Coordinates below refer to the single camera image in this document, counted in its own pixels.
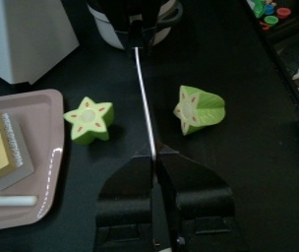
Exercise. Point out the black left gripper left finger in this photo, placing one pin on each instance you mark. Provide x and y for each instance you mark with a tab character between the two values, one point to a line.
126	197

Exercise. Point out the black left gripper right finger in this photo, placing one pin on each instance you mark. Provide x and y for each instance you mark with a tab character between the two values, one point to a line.
201	197

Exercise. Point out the white knife holder block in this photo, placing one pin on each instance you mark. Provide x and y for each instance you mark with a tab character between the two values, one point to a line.
26	36

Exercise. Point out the green starfruit slice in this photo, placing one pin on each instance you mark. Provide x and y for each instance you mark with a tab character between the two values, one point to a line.
88	119

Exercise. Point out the pale grey flat slab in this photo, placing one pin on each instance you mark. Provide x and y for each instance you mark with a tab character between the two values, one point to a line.
26	164

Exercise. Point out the large green starfruit piece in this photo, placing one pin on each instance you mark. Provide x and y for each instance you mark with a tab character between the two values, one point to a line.
202	110

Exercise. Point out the pink plastic tray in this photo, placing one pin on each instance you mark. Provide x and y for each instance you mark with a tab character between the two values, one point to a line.
47	131

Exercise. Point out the white stick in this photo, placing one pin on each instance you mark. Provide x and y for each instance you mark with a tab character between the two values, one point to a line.
8	201

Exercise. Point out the pot with black lid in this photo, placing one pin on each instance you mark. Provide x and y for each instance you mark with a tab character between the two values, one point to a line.
106	29

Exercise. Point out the green round lid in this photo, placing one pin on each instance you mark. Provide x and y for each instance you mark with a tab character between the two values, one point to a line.
270	20

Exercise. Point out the green plastic toy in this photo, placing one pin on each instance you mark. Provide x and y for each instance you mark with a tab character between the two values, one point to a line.
258	8

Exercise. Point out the blue round lid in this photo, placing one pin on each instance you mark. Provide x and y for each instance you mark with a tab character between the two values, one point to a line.
269	9

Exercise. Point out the black table frame rail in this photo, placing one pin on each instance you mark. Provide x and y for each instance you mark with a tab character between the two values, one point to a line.
280	59

